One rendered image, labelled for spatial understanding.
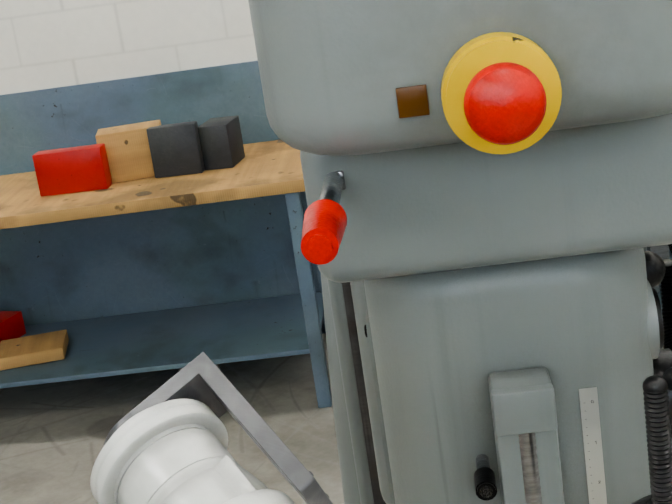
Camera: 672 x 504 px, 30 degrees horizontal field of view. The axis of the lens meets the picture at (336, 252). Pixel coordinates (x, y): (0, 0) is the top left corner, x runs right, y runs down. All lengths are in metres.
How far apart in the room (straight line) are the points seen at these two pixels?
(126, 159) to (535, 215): 4.07
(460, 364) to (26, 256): 4.76
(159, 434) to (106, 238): 4.89
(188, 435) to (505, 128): 0.21
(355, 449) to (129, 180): 3.52
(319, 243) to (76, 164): 4.14
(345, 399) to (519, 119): 0.79
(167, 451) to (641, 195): 0.37
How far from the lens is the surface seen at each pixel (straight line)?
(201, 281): 5.40
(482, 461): 0.86
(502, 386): 0.82
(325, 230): 0.63
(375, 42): 0.65
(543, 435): 0.83
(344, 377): 1.35
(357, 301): 1.04
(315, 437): 4.47
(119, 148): 4.79
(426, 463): 0.88
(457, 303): 0.83
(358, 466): 1.39
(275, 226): 5.29
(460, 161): 0.76
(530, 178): 0.77
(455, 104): 0.64
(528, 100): 0.61
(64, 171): 4.78
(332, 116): 0.67
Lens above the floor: 1.88
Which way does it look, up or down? 17 degrees down
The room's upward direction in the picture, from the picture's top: 8 degrees counter-clockwise
